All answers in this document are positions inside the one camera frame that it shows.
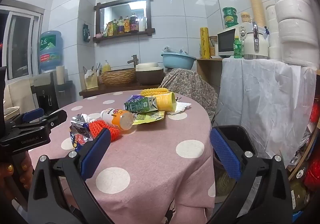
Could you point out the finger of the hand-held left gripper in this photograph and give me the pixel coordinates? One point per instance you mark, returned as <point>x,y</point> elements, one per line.
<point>56,117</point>
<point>32,114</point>

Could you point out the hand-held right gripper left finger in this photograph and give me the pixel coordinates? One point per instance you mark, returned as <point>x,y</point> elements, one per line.
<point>96,151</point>

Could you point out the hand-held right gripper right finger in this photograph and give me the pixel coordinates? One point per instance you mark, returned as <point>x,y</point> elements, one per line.
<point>225,154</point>

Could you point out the silver foil snack wrapper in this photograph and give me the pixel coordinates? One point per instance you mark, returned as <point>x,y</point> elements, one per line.
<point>80,134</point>

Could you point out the orange knitted net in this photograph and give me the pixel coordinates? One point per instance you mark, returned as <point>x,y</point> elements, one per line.
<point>100,126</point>

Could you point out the orange white plastic bottle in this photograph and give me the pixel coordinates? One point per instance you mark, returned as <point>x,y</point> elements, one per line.
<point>117,117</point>

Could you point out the green drink carton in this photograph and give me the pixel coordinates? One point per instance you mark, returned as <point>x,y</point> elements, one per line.
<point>137,106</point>

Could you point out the white tissue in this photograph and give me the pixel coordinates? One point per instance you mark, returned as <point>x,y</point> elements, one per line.
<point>181,107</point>

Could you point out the yellow green wrapper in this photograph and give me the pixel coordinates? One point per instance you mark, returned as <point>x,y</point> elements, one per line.
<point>150,116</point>

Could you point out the purple blue wrapper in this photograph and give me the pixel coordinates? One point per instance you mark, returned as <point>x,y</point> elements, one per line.
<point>133,97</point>

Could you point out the yellow cylindrical snack can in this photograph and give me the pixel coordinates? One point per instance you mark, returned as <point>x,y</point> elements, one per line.
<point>165,101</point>

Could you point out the yellow corn cob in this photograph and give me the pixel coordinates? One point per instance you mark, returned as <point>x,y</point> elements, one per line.
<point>152,92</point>

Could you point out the person's left hand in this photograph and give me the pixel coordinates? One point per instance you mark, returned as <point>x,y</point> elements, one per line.
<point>26,174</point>

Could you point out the water dispenser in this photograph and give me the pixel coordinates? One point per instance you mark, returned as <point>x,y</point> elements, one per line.
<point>45,94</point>

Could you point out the teal cup holder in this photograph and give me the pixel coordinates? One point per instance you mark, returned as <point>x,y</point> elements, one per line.
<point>68,86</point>

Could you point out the cream cup tube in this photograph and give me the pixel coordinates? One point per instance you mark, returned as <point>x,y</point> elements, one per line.
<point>60,75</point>

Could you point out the beige tissue holder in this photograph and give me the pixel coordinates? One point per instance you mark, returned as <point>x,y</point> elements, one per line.
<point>91,81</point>

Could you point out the pink polka dot tablecloth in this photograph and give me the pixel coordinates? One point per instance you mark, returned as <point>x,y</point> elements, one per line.
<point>150,164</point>

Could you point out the dark wooden counter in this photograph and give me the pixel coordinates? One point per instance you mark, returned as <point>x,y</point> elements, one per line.
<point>110,90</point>

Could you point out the white cloth cover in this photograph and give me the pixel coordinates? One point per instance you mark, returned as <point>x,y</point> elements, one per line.
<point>262,101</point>

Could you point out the dark chopsticks bundle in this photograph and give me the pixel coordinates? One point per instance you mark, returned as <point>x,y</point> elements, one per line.
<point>96,67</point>

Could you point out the blue water jug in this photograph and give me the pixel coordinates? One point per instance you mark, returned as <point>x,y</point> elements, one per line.
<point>50,51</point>

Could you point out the yellow soap bottle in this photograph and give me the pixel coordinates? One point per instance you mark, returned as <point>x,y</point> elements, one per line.
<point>106,67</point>

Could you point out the window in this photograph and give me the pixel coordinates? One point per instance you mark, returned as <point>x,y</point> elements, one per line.
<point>20,44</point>

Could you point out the wicker basket basin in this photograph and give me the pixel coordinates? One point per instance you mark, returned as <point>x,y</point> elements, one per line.
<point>117,77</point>

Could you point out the floral patterned cloth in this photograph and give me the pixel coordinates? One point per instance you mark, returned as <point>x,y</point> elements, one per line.
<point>190,86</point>

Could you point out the light wooden cabinet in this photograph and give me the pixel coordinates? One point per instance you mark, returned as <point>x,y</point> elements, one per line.
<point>208,71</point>

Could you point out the red festive decoration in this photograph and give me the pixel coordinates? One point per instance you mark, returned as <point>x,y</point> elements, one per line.
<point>312,176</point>

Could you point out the brown pot with cream lid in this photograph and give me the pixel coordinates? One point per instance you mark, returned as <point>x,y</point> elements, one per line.
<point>150,75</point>

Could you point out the brass faucet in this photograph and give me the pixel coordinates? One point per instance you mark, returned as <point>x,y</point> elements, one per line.
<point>134,60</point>

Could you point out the yellow seasoning packet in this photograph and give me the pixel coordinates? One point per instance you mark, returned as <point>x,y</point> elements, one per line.
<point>107,30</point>

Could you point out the blue plastic basin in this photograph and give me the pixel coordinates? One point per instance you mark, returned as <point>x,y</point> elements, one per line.
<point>178,61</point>

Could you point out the green soda bottle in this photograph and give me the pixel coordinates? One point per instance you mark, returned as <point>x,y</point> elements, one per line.
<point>237,49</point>

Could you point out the glass storage jar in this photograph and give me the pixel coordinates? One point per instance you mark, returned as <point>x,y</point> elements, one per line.
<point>213,47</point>

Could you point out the green label oil bottle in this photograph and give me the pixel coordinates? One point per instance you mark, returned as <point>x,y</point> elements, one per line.
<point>115,27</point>

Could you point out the white kettle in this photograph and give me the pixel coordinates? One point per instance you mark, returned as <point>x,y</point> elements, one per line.
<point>250,46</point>

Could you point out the yellow wrap roll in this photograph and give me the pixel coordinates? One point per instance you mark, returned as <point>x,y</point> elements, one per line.
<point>204,44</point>

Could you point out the yellow oil bottle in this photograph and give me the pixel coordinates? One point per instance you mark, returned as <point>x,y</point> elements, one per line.
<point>121,26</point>

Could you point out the white microwave oven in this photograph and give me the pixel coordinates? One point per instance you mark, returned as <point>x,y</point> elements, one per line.
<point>226,41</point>

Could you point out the clear plastic bag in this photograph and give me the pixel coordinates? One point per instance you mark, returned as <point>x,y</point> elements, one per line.
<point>175,50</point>

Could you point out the amber bottle with gold label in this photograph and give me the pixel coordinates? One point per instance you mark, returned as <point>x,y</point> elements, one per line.
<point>127,25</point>

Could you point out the stack of small white rolls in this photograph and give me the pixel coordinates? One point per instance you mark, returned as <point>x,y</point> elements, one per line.
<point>273,44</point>

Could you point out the dark sauce bottle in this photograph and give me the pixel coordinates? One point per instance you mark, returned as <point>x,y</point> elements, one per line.
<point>133,24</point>

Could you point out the wooden shelf with bottles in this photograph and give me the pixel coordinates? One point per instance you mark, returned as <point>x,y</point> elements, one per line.
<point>117,11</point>

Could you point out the green instant noodle bowl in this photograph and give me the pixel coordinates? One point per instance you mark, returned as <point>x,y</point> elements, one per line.
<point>229,11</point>
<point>232,24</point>
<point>230,18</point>

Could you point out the jar with yellow lid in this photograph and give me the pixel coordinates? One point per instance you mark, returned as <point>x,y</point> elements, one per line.
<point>246,17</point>

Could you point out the stack of white bowls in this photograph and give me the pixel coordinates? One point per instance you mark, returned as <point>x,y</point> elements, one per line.
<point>295,14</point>

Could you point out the green wall holder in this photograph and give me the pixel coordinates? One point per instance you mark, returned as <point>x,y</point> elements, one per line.
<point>86,32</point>

